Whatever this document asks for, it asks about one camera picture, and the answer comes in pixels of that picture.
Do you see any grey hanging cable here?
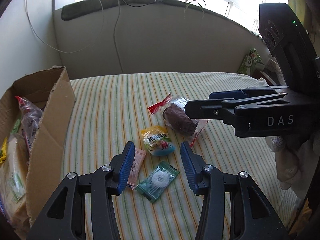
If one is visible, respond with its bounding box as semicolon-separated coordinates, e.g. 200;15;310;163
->
109;0;157;74

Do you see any yellow candy wrapper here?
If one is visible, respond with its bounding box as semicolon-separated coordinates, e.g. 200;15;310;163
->
0;137;8;164

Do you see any black camera box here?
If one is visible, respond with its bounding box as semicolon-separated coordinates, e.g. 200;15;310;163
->
259;3;319;93

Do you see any pink candy sachet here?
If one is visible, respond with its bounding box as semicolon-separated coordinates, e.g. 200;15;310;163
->
127;148;146;190

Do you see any brown cake red-white wrapper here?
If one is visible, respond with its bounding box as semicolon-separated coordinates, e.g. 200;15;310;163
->
148;93;208;147

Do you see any white gloved hand cloth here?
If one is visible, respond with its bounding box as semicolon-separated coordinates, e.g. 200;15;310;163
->
265;134;319;199

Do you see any dark window sill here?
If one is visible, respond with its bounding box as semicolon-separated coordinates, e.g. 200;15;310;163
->
61;0;261;38

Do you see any red-wrapped dark date snack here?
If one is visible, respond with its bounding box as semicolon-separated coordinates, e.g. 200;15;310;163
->
15;96;43;145

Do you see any striped table cloth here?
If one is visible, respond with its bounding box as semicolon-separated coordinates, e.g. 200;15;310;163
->
62;73;298;239

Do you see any bagged sliced bread loaf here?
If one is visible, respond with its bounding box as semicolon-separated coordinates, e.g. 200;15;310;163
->
1;133;28;229

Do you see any cardboard box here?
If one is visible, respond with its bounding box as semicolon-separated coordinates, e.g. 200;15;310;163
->
1;66;76;223

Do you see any green tissue box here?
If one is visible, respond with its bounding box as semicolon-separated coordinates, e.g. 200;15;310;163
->
237;48;262;75

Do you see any yellow blue jelly cup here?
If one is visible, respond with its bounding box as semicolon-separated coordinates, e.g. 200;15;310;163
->
140;125;175;157

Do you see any white hanging cable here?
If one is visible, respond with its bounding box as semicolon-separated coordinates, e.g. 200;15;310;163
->
23;0;106;54

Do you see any green mint candy wrapper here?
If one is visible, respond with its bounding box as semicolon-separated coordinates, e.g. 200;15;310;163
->
135;161;180;203

